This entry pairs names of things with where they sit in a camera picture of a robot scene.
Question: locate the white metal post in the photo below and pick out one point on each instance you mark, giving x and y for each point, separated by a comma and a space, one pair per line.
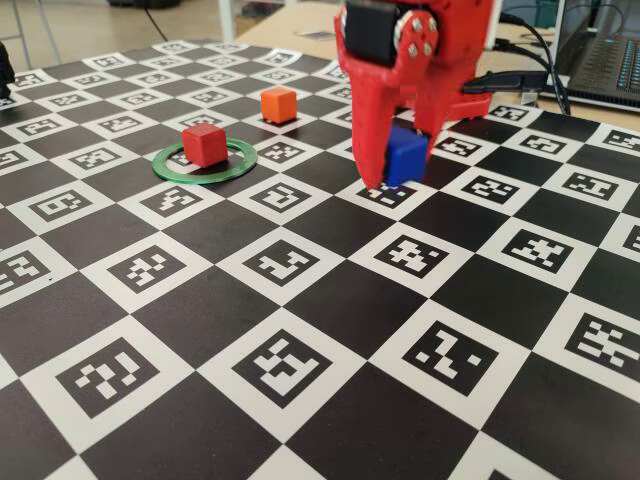
227, 20

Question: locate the dark grey laptop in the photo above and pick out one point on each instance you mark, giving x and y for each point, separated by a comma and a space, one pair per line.
600, 60

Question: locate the small printed marker sheet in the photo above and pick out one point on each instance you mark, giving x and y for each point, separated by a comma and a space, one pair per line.
315, 35

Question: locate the black stand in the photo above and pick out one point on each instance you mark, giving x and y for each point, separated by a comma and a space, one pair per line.
5, 70

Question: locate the orange cube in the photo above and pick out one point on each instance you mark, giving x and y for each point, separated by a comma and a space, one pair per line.
278, 105

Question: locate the blue cube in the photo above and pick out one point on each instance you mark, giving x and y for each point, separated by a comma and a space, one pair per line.
407, 160

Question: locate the black power plug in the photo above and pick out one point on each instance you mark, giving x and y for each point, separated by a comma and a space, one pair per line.
505, 82

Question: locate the red cube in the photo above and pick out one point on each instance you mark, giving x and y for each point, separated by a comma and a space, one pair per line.
205, 145

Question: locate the black white marker checkerboard mat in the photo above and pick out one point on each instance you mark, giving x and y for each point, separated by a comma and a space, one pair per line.
320, 320

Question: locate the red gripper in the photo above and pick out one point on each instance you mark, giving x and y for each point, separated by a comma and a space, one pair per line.
376, 82

